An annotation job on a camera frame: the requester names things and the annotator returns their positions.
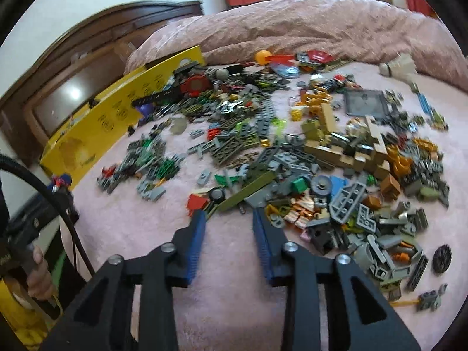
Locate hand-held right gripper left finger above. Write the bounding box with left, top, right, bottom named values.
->
left=38, top=210, right=206, bottom=351

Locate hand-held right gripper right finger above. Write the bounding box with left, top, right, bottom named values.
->
left=253, top=208, right=422, bottom=351

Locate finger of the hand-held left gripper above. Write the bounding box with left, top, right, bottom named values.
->
left=51, top=186, right=80, bottom=223

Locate small red blue brick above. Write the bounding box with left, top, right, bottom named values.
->
left=51, top=173, right=73, bottom=193

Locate person's left hand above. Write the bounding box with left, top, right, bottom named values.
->
left=25, top=244, right=60, bottom=301

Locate red toy brick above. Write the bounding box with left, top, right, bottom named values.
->
left=187, top=192, right=209, bottom=215

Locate long olive brick plate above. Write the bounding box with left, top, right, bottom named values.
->
left=217, top=171, right=277, bottom=211

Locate round dark grey brick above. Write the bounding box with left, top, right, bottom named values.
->
left=310, top=175, right=332, bottom=197

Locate yellow object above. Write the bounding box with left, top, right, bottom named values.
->
left=0, top=278, right=55, bottom=345

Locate yellow cardboard box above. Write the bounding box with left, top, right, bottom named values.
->
left=39, top=45, right=206, bottom=191

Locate pile of toy bricks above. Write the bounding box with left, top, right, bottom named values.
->
left=97, top=49, right=453, bottom=312

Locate tan brick structure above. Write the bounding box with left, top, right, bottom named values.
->
left=303, top=104, right=390, bottom=180

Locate dark wooden headboard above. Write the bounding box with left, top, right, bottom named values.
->
left=0, top=1, right=205, bottom=167

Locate red black wristwatch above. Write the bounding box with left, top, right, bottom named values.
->
left=131, top=74, right=215, bottom=109

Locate blue oval disc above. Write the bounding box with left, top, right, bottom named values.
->
left=272, top=63, right=299, bottom=78

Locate grey square brick plate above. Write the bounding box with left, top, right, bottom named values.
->
left=343, top=89, right=390, bottom=120

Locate grey brick assembly yellow stick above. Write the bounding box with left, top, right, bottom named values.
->
left=393, top=284, right=449, bottom=312

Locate black toy wheel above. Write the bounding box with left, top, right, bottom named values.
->
left=431, top=245, right=453, bottom=273

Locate red toy dish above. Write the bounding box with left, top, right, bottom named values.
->
left=305, top=50, right=333, bottom=64

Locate pink quilt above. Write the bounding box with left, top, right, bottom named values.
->
left=124, top=0, right=468, bottom=93

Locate white shuttlecock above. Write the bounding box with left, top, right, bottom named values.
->
left=378, top=53, right=418, bottom=81

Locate thick black cable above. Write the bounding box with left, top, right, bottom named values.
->
left=0, top=155, right=96, bottom=276

